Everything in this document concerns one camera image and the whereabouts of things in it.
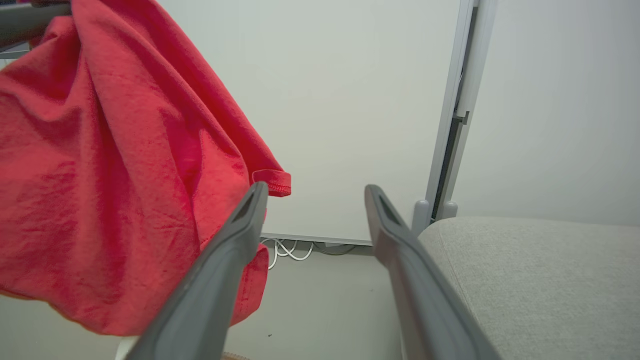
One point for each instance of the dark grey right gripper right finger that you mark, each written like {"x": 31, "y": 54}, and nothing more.
{"x": 425, "y": 310}

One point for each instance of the plain red t-shirt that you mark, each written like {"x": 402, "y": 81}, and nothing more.
{"x": 110, "y": 175}

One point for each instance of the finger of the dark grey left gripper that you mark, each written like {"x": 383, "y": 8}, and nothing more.
{"x": 20, "y": 22}

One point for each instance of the light grey fabric sofa seat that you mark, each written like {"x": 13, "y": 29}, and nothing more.
{"x": 550, "y": 285}

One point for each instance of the grey partition post with feet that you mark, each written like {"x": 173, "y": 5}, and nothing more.
{"x": 462, "y": 90}

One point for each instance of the white partition panel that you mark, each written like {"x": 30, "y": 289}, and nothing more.
{"x": 325, "y": 125}

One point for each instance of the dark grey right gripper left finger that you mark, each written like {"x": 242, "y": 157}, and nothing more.
{"x": 210, "y": 290}

